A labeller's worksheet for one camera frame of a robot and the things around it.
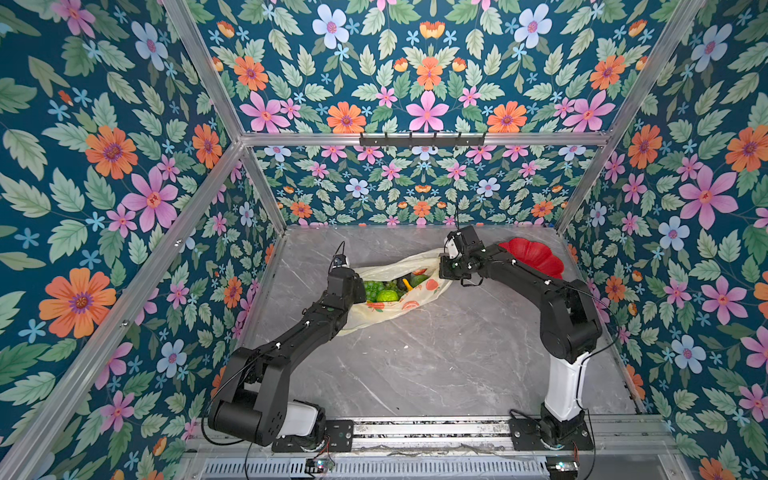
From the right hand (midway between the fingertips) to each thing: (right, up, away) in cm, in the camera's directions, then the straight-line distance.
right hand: (439, 267), depth 95 cm
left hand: (-25, -2, -7) cm, 26 cm away
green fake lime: (-17, -8, -4) cm, 19 cm away
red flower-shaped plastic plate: (+37, +4, +14) cm, 40 cm away
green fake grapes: (-22, -7, +3) cm, 23 cm away
